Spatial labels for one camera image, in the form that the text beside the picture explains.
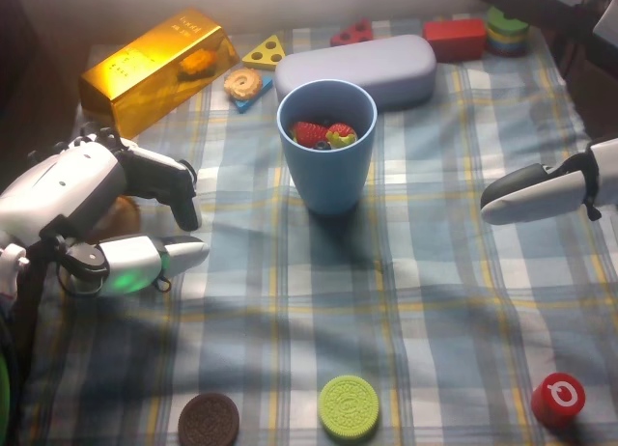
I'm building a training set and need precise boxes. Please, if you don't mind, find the green sandwich cookie toy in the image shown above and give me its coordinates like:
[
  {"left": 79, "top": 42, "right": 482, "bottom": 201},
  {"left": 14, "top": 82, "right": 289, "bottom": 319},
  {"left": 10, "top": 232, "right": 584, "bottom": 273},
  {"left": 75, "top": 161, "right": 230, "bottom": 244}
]
[{"left": 317, "top": 375, "right": 381, "bottom": 441}]

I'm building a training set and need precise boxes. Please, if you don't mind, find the blue plaid tablecloth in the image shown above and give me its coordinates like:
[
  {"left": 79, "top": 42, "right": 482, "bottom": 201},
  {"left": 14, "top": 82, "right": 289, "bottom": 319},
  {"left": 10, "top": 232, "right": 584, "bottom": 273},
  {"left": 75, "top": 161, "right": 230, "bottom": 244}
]
[{"left": 14, "top": 14, "right": 618, "bottom": 446}]

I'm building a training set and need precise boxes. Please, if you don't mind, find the brown sandwich cookie toy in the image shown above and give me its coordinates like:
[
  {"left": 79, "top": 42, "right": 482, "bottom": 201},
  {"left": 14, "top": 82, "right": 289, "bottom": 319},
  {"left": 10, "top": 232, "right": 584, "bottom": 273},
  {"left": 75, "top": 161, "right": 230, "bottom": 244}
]
[{"left": 177, "top": 392, "right": 241, "bottom": 446}]

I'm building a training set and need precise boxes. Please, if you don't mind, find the yellow wooden ring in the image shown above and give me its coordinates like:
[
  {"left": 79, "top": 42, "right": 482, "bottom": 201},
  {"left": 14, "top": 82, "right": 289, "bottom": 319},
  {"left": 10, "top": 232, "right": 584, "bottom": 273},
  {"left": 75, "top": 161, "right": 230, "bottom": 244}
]
[{"left": 486, "top": 29, "right": 530, "bottom": 45}]

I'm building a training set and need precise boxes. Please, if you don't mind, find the red wooden ring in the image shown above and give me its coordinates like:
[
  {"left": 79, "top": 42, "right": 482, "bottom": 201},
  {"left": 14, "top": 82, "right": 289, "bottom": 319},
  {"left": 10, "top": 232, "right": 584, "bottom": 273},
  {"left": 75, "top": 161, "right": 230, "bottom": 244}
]
[{"left": 487, "top": 43, "right": 527, "bottom": 58}]

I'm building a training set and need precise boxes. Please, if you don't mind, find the red triangle block with holes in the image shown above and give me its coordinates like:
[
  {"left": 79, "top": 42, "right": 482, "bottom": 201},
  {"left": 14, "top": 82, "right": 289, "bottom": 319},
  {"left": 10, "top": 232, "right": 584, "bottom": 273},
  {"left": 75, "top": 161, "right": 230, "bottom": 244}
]
[{"left": 329, "top": 18, "right": 375, "bottom": 48}]

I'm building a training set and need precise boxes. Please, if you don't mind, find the blue wooden ring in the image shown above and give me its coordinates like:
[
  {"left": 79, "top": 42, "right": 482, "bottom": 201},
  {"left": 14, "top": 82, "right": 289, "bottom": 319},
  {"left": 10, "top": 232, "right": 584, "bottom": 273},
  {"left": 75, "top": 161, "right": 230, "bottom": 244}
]
[{"left": 486, "top": 38, "right": 529, "bottom": 51}]

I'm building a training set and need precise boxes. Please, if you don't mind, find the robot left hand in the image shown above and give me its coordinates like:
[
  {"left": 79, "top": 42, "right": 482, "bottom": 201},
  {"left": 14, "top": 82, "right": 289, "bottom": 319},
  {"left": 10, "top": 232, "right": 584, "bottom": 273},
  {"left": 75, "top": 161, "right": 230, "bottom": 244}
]
[{"left": 0, "top": 122, "right": 211, "bottom": 298}]

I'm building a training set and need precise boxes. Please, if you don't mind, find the round swirl biscuit toy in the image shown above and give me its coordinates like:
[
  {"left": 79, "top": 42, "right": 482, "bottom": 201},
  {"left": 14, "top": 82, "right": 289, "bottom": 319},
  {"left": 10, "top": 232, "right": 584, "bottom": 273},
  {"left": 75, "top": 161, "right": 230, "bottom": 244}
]
[{"left": 223, "top": 68, "right": 264, "bottom": 101}]

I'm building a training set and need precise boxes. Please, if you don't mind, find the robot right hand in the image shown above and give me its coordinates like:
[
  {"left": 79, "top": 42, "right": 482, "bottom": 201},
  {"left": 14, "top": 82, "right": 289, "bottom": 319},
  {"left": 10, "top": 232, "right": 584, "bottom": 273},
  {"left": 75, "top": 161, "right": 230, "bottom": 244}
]
[{"left": 453, "top": 0, "right": 618, "bottom": 226}]

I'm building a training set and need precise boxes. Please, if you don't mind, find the red cylinder with white print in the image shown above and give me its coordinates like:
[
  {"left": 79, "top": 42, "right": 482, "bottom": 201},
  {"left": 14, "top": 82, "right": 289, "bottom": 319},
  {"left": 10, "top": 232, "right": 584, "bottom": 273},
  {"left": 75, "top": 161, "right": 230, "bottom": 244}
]
[{"left": 530, "top": 372, "right": 587, "bottom": 427}]

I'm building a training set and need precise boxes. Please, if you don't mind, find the blue plastic cup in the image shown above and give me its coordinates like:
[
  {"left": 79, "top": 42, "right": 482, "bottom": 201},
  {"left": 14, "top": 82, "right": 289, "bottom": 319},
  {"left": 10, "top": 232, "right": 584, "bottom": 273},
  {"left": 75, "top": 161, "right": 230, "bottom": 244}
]
[{"left": 276, "top": 78, "right": 379, "bottom": 216}]

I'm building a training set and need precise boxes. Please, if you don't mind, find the chocolate cream toy cupcake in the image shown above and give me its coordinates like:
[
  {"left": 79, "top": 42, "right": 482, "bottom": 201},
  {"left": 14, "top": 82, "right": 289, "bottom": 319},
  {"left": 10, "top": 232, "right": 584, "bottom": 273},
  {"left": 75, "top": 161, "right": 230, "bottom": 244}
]
[{"left": 89, "top": 194, "right": 142, "bottom": 239}]

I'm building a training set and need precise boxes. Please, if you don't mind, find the red rectangular wooden block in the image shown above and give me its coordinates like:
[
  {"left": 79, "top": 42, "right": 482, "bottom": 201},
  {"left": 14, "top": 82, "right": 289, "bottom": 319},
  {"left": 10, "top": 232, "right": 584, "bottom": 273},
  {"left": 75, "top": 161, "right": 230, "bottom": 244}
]
[{"left": 423, "top": 17, "right": 488, "bottom": 64}]

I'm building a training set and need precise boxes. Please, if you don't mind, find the yellow triangle block with holes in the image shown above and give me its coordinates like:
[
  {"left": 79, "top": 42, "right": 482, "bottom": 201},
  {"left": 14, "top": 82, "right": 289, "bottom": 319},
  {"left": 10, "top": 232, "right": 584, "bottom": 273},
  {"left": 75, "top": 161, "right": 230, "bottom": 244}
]
[{"left": 240, "top": 34, "right": 286, "bottom": 71}]

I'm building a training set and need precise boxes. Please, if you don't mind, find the strawberry blueberry toy cupcake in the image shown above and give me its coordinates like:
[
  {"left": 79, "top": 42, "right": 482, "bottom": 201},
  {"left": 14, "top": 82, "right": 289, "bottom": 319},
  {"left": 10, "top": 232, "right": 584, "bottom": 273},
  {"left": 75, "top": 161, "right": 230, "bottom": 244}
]
[{"left": 289, "top": 119, "right": 359, "bottom": 152}]

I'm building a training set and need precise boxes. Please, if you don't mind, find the lilac glasses case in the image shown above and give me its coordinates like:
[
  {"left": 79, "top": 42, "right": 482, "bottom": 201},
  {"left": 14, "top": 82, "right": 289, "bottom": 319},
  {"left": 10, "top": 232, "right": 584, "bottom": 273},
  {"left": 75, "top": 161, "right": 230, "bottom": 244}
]
[{"left": 273, "top": 34, "right": 438, "bottom": 112}]

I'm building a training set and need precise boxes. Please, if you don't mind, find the blue triangle wooden block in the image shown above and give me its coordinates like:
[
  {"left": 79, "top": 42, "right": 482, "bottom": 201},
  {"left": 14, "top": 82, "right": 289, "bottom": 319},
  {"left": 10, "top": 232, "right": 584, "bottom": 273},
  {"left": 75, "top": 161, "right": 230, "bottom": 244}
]
[{"left": 231, "top": 76, "right": 275, "bottom": 115}]

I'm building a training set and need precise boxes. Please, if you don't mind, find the shiny gold bar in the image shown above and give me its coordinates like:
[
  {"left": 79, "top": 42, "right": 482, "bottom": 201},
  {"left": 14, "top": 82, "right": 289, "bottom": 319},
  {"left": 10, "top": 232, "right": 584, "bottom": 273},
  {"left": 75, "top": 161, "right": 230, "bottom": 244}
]
[{"left": 78, "top": 9, "right": 241, "bottom": 141}]

